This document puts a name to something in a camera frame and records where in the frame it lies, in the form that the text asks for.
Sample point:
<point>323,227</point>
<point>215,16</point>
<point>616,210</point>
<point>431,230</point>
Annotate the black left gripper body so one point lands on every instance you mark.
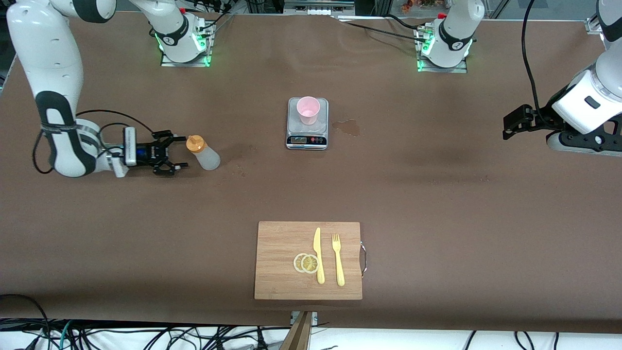
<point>540,120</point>

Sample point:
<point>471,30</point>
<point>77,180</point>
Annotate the yellow plastic fork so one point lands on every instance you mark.
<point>339,270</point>

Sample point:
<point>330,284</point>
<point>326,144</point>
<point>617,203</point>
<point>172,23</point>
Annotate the small metal bracket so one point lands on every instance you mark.
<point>315,317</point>

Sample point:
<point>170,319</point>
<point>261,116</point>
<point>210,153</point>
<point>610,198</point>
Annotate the silver digital kitchen scale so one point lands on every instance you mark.
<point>291,127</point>

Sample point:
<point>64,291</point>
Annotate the pink plastic cup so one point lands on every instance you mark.
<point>308,114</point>

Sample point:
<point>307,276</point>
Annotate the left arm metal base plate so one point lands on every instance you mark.
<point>442,70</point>

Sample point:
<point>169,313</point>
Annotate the wooden cutting board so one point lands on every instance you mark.
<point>277,243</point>

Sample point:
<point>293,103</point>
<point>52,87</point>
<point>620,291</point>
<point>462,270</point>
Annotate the aluminium frame rail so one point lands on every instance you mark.
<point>320,4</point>

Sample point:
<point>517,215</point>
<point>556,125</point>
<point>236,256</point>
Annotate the lemon slice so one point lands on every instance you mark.
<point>309,264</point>
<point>297,263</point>

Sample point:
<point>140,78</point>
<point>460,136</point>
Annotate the wooden post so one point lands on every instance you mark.
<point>297,338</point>

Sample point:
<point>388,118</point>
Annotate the clear sauce bottle orange cap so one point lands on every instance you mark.
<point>209,158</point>

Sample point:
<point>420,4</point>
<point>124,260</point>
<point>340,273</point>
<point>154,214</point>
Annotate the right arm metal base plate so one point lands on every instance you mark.
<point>184,64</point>

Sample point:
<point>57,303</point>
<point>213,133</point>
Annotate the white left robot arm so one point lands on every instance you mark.
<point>583,109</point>

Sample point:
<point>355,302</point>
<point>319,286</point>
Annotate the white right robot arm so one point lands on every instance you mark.
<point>43,48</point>

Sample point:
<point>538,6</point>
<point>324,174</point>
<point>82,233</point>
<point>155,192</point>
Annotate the yellow plastic knife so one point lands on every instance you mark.
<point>317,243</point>

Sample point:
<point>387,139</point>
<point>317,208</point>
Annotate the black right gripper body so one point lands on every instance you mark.
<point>149,153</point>

